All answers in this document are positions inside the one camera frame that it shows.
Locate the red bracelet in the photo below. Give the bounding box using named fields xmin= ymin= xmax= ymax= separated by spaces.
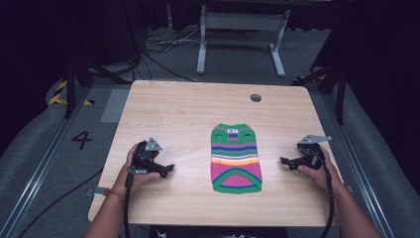
xmin=104 ymin=187 xmax=127 ymax=203

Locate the person's left hand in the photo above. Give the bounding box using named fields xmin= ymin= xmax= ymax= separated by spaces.
xmin=113 ymin=143 xmax=161 ymax=199

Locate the tangle of floor cables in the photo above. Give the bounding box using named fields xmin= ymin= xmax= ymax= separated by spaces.
xmin=141 ymin=27 xmax=203 ymax=83

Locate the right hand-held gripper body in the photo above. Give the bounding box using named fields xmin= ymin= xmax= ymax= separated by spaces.
xmin=288 ymin=133 xmax=333 ymax=172

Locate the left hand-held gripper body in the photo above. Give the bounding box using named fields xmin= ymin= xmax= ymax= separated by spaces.
xmin=127 ymin=136 xmax=168 ymax=179

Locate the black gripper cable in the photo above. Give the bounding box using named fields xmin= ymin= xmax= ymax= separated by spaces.
xmin=304 ymin=148 xmax=336 ymax=238
xmin=123 ymin=171 xmax=135 ymax=238

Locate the black floor cable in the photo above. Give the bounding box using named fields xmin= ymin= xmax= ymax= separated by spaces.
xmin=17 ymin=168 xmax=105 ymax=238

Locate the striped knit pet sweater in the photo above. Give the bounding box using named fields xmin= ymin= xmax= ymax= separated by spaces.
xmin=210 ymin=122 xmax=263 ymax=195

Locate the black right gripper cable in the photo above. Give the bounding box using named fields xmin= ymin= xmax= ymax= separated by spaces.
xmin=304 ymin=148 xmax=336 ymax=238

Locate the metal table bracket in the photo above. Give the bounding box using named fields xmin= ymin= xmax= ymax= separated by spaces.
xmin=85 ymin=185 xmax=111 ymax=197

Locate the black metal stand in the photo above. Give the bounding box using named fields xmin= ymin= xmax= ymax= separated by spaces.
xmin=62 ymin=0 xmax=140 ymax=120
xmin=290 ymin=59 xmax=349 ymax=126

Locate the metal floor rail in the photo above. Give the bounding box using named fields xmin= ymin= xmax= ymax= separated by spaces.
xmin=321 ymin=91 xmax=396 ymax=238
xmin=0 ymin=84 xmax=94 ymax=238

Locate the person's right hand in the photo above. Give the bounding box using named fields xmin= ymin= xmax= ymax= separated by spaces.
xmin=296 ymin=145 xmax=345 ymax=193

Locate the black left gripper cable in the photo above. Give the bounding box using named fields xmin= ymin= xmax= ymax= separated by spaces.
xmin=123 ymin=171 xmax=135 ymax=238

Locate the white metal desk frame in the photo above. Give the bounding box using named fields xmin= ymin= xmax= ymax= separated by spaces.
xmin=196 ymin=4 xmax=292 ymax=79

